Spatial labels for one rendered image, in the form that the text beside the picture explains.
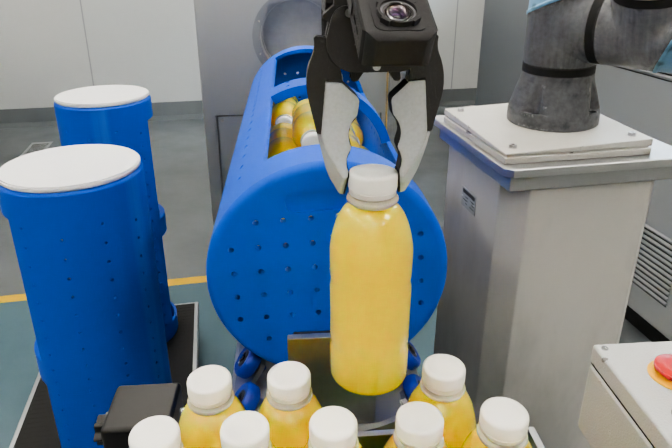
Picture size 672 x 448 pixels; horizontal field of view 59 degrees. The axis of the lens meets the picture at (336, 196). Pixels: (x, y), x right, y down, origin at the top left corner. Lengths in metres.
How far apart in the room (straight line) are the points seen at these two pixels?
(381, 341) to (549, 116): 0.61
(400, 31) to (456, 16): 5.80
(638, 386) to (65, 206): 0.99
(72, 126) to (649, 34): 1.52
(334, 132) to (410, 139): 0.06
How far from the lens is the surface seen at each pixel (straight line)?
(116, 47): 5.76
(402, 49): 0.36
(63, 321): 1.35
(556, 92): 1.02
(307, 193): 0.65
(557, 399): 1.22
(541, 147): 0.95
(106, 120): 1.87
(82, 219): 1.24
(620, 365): 0.61
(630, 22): 0.95
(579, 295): 1.09
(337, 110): 0.44
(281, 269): 0.69
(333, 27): 0.42
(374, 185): 0.45
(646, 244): 2.59
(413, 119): 0.45
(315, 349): 0.67
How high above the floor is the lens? 1.44
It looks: 22 degrees down
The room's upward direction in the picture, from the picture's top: straight up
